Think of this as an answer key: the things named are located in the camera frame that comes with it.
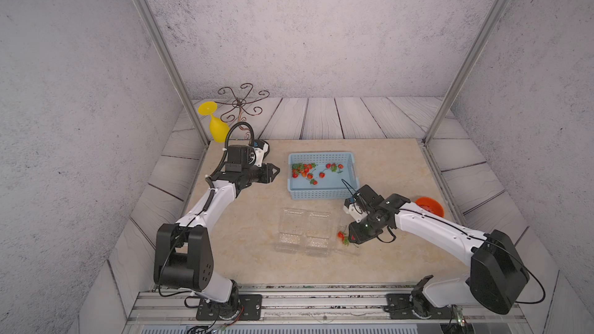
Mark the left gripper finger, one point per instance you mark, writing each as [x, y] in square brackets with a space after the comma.
[269, 178]
[271, 169]

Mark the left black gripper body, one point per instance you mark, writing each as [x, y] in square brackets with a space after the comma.
[253, 174]

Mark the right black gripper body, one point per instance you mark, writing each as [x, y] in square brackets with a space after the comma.
[366, 229]

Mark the light blue plastic basket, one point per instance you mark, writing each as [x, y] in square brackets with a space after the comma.
[332, 186]

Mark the red strawberry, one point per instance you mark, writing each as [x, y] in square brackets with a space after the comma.
[343, 238]

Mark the clear clamshell container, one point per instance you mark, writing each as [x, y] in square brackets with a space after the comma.
[342, 244]
[291, 231]
[317, 234]

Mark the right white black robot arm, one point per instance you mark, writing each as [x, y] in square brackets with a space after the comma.
[496, 275]

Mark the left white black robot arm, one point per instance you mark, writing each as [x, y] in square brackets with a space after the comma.
[184, 257]

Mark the strawberry cluster left basket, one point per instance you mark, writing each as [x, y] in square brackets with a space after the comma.
[304, 171]

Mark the strawberry cluster basket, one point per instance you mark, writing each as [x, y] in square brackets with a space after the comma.
[331, 168]
[304, 171]

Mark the orange plastic bowl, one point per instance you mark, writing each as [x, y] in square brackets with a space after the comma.
[430, 205]

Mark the yellow plastic wine glass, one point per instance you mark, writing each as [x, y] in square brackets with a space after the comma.
[217, 123]

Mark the strawberry cluster right basket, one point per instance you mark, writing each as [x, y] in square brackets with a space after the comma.
[331, 168]

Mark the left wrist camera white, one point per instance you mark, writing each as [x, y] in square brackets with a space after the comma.
[261, 149]

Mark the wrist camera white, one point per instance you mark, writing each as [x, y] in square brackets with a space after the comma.
[261, 149]
[353, 208]

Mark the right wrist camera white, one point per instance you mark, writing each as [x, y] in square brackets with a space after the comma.
[353, 208]

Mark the bronze wire glass rack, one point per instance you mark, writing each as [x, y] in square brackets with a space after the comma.
[242, 103]

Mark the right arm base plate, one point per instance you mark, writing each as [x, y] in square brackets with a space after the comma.
[411, 306]

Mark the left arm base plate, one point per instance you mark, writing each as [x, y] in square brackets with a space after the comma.
[238, 307]

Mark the aluminium mounting rail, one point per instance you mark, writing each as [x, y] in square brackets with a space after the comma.
[320, 309]

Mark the left aluminium frame post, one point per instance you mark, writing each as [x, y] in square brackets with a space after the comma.
[151, 25]

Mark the aluminium frame post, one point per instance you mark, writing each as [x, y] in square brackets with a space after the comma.
[151, 25]
[491, 20]

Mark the right aluminium frame post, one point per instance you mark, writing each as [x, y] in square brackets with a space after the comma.
[491, 20]

